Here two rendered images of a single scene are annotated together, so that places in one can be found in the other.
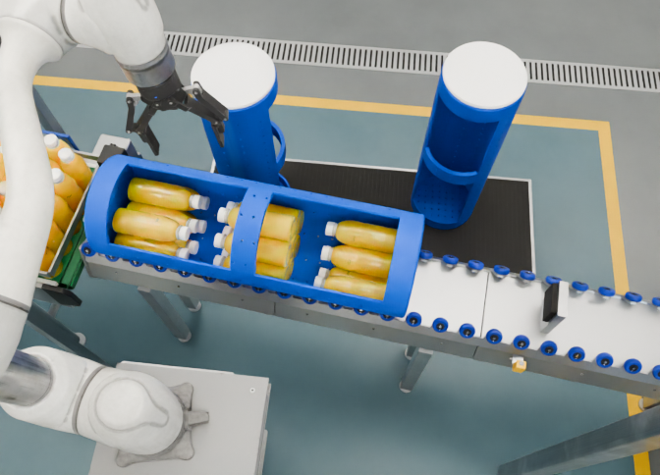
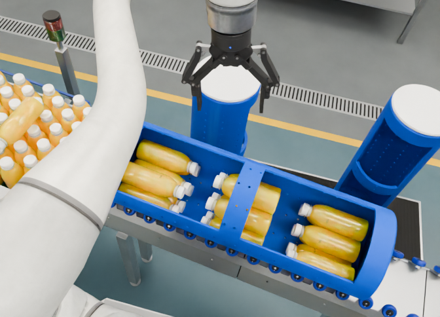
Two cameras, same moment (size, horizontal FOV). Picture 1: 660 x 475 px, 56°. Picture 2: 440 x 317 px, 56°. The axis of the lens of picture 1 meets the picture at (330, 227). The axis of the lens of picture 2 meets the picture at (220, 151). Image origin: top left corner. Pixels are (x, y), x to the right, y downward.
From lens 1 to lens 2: 0.47 m
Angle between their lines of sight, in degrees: 9
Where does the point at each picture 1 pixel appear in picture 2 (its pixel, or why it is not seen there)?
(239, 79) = (232, 80)
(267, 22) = not seen: hidden behind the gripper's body
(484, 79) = (425, 112)
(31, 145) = (131, 50)
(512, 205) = (406, 219)
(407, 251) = (384, 240)
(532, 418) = not seen: outside the picture
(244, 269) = (232, 232)
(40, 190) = (138, 95)
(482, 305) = (423, 299)
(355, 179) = not seen: hidden behind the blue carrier
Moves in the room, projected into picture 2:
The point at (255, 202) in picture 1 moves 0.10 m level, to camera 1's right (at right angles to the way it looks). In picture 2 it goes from (252, 175) to (285, 180)
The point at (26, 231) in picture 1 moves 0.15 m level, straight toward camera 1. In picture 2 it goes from (118, 134) to (204, 232)
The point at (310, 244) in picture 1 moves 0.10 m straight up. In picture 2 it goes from (278, 221) to (285, 207)
